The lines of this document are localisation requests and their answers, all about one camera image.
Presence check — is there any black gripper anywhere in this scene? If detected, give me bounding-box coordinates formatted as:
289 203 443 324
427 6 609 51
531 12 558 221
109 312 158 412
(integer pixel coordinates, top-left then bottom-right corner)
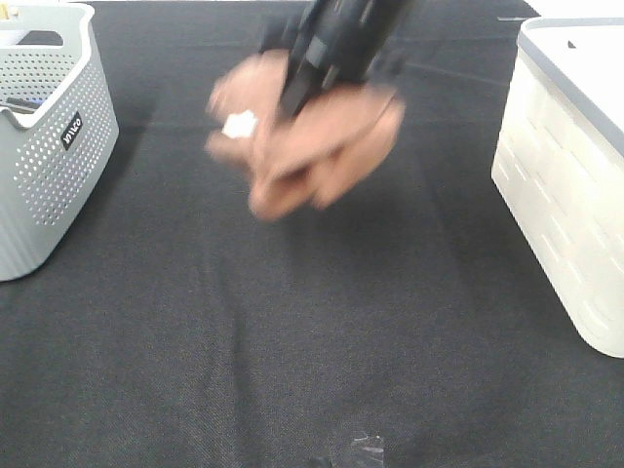
258 0 414 117

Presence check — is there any grey perforated basket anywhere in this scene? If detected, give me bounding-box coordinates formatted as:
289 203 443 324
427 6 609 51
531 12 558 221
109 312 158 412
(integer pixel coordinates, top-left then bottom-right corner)
1 3 119 281

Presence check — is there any cream laundry basket grey rim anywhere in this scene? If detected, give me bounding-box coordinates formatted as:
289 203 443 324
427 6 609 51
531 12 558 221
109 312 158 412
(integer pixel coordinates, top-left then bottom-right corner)
491 17 623 358

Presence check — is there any clear tape piece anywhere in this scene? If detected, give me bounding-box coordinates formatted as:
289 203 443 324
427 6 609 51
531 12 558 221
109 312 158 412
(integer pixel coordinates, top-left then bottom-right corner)
344 434 385 468

